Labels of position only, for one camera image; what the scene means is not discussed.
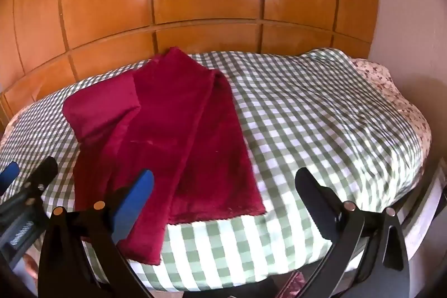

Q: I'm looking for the maroon patterned cloth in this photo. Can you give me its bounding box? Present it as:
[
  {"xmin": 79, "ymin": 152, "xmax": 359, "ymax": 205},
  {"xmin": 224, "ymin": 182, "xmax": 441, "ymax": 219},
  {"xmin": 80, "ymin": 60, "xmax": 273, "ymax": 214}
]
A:
[{"xmin": 276, "ymin": 271, "xmax": 311, "ymax": 298}]

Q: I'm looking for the green checked bed sheet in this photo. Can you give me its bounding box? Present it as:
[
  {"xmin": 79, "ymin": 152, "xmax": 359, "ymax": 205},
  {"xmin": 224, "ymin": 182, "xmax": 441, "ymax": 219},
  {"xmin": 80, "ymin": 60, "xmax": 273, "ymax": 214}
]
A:
[{"xmin": 0, "ymin": 47, "xmax": 432, "ymax": 292}]

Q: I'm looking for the floral quilt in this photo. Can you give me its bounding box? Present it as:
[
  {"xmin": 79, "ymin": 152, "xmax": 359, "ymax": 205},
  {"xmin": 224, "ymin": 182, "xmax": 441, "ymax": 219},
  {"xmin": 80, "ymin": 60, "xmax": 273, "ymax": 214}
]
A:
[{"xmin": 351, "ymin": 58, "xmax": 432, "ymax": 145}]

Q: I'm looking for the red fleece garment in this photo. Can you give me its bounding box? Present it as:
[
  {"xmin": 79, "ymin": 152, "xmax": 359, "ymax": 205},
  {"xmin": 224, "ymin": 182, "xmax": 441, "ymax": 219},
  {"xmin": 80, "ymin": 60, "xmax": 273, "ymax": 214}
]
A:
[{"xmin": 63, "ymin": 47, "xmax": 267, "ymax": 258}]

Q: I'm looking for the white bed frame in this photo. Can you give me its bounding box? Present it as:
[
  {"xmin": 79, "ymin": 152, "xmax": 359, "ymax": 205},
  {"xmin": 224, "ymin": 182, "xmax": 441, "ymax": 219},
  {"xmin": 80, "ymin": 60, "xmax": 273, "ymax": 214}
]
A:
[{"xmin": 398, "ymin": 163, "xmax": 447, "ymax": 272}]

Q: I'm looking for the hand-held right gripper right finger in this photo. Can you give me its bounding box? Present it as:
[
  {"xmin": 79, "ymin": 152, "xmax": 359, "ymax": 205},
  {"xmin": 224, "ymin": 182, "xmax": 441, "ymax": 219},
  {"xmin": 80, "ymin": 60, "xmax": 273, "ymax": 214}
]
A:
[{"xmin": 295, "ymin": 167, "xmax": 410, "ymax": 298}]

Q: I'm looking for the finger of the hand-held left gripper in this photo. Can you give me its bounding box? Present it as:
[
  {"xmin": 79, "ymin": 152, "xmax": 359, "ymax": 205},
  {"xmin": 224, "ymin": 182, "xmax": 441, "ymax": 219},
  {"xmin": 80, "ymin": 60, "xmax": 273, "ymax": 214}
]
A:
[
  {"xmin": 19, "ymin": 156, "xmax": 58, "ymax": 209},
  {"xmin": 0, "ymin": 161, "xmax": 20, "ymax": 196}
]

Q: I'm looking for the person's left hand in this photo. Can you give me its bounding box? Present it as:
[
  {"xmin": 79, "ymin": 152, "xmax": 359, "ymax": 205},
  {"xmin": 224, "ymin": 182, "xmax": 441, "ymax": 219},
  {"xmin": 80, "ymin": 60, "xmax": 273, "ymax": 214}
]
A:
[{"xmin": 20, "ymin": 247, "xmax": 40, "ymax": 282}]

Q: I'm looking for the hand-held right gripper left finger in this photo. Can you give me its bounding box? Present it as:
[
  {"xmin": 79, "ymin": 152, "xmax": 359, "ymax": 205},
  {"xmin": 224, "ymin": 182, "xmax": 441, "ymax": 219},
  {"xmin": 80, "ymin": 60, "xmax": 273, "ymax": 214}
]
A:
[{"xmin": 37, "ymin": 169, "xmax": 155, "ymax": 298}]

